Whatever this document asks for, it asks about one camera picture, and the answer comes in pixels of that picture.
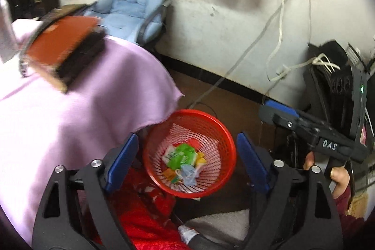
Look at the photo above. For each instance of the black chair with blue cushion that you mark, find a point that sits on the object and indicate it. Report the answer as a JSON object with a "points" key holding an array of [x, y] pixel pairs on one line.
{"points": [[129, 4]]}

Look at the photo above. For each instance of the red-brown book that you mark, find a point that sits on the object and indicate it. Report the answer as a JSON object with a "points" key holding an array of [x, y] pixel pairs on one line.
{"points": [[58, 42]]}

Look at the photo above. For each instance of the metal bottle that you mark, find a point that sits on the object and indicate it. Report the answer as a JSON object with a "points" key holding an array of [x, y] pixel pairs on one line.
{"points": [[7, 33]]}

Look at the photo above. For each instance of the yellow mesh ball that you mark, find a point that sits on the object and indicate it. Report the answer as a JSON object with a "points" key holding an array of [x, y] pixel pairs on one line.
{"points": [[201, 159]]}

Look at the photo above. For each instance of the white towel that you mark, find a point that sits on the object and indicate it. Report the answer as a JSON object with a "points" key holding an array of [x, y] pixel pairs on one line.
{"points": [[219, 223]]}

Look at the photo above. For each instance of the red plastic basket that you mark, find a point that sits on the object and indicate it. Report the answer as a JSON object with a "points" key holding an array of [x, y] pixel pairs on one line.
{"points": [[205, 121]]}

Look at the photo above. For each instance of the black appliance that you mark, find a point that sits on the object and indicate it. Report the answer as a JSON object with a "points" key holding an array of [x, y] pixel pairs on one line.
{"points": [[325, 83]]}

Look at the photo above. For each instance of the person's right forearm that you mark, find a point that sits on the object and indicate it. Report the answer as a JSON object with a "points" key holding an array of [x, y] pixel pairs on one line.
{"points": [[345, 209]]}

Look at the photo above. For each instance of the blue face mask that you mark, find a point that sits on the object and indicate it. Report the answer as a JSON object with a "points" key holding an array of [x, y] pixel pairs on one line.
{"points": [[189, 172]]}

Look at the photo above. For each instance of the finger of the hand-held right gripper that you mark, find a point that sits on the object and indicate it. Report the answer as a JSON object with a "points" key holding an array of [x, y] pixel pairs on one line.
{"points": [[275, 119], [281, 108]]}

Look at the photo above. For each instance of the person's right hand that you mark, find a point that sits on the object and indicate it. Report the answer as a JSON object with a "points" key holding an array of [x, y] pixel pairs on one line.
{"points": [[339, 181]]}

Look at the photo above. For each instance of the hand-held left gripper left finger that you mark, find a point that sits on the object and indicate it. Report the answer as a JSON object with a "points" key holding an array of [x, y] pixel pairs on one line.
{"points": [[123, 162]]}

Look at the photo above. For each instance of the red blanket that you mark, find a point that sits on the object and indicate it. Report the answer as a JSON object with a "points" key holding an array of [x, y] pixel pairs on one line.
{"points": [[140, 217]]}

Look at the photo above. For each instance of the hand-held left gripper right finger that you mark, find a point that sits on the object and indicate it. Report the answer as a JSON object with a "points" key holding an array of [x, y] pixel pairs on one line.
{"points": [[252, 162]]}

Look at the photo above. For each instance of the green plastic packet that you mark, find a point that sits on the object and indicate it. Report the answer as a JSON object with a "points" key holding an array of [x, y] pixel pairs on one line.
{"points": [[181, 156]]}

